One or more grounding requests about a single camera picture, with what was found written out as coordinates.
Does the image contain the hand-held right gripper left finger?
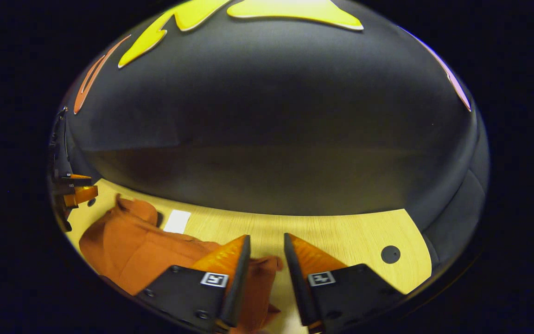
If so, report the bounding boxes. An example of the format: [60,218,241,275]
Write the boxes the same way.
[137,235,251,334]

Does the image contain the rust orange buttoned garment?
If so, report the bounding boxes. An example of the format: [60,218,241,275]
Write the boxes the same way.
[79,195,284,334]

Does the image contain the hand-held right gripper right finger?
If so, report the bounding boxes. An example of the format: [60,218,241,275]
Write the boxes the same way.
[284,233,407,334]

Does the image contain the black backdrop cloth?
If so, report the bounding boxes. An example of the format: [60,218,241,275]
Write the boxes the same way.
[49,0,490,270]

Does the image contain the white paper hang tag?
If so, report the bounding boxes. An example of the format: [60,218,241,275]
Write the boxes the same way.
[163,210,191,234]

